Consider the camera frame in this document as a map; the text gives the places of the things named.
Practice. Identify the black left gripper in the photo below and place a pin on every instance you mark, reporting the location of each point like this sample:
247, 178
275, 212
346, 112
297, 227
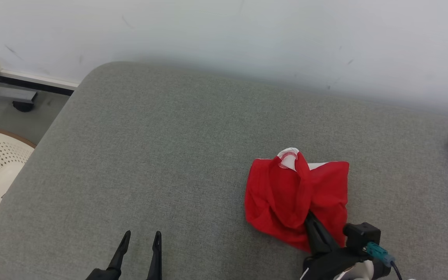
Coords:
105, 274

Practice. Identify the red shorts white side panels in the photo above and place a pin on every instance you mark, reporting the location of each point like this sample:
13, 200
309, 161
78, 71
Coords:
278, 194

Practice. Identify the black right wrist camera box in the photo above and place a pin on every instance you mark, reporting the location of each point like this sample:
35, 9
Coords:
362, 235

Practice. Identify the white and black wall baseboard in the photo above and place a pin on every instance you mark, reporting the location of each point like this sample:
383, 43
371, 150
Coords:
41, 82

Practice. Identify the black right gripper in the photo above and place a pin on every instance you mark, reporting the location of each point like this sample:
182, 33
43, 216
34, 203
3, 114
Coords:
325, 266

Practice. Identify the grey metal frame with caster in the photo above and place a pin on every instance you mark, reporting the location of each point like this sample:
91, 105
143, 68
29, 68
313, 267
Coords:
2, 91

